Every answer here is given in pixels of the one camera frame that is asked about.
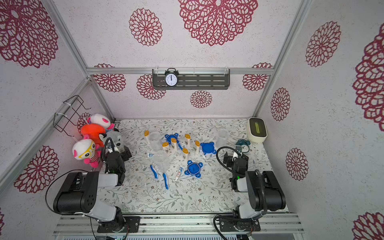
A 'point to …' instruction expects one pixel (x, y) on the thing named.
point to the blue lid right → (208, 147)
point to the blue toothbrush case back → (177, 141)
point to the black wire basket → (67, 116)
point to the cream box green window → (257, 130)
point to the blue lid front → (193, 168)
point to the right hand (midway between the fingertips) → (235, 151)
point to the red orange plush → (92, 131)
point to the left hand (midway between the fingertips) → (118, 149)
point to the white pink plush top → (100, 119)
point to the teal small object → (243, 142)
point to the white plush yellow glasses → (87, 150)
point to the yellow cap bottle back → (187, 137)
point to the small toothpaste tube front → (181, 168)
